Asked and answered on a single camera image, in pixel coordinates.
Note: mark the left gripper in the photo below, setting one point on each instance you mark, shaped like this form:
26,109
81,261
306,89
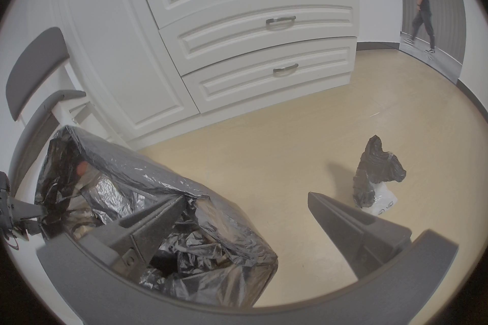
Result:
4,201

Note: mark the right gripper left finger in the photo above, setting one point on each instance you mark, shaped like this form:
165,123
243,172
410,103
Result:
152,236

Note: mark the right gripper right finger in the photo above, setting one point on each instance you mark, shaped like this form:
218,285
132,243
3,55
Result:
350,236

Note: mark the black plastic bag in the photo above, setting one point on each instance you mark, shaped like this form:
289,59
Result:
213,217

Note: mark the crumpled black plastic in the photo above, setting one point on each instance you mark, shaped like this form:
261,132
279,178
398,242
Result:
371,171

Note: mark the white printed wrapper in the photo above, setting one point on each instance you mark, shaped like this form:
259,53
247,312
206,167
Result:
385,201

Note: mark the white chair grey cushions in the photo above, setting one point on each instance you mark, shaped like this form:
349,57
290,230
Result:
34,64

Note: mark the white wardrobe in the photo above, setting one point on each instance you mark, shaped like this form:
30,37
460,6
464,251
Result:
228,11

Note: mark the grey curtain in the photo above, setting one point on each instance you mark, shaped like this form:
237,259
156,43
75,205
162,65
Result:
450,18

